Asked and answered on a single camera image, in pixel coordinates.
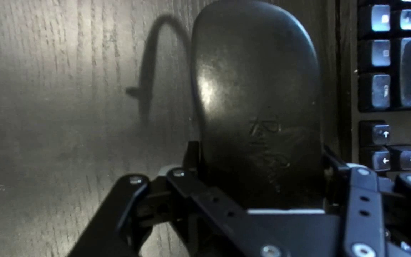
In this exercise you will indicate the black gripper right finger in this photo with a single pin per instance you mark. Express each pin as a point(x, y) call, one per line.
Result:
point(370, 214)

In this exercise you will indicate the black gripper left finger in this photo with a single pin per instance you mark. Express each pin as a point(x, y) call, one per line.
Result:
point(121, 214)

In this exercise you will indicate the black keyboard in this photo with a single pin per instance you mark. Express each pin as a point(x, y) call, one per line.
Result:
point(386, 86)

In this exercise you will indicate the black glasses case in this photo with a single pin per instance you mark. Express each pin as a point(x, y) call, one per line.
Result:
point(258, 95)

